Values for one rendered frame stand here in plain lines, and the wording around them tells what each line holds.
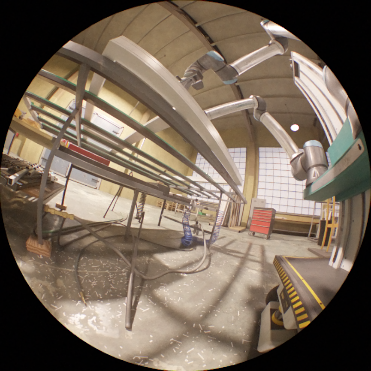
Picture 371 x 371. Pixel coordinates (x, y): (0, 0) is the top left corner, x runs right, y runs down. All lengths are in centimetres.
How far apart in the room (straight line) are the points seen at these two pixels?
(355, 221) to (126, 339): 96
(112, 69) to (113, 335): 84
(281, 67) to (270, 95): 236
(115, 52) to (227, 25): 757
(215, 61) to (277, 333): 114
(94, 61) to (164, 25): 808
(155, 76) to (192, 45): 774
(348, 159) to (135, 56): 70
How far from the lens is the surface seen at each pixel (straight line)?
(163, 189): 145
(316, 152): 79
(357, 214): 73
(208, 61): 73
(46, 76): 84
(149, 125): 67
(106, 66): 46
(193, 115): 52
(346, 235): 73
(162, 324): 57
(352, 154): 46
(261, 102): 105
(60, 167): 698
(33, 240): 86
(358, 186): 63
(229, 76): 76
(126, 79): 44
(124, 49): 47
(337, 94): 54
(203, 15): 804
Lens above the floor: 50
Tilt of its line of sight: 11 degrees up
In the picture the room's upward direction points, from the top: 14 degrees clockwise
